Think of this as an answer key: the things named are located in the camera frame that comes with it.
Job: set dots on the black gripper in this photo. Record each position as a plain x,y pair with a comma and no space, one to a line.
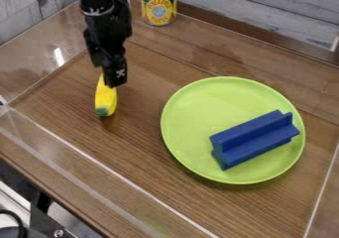
104,35

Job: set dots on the yellow toy banana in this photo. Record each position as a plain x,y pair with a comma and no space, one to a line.
106,99

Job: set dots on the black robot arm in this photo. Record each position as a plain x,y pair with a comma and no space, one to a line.
102,7

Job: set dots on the green round plate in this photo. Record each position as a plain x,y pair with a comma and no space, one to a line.
212,105

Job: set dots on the yellow labelled tin can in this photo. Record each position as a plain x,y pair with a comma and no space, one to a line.
159,12

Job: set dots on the blue foam block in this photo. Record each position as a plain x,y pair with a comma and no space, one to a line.
252,138

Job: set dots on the clear acrylic tray wall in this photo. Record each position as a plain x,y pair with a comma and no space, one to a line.
114,205

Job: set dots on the black metal table bracket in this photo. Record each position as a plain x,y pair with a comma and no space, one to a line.
47,226

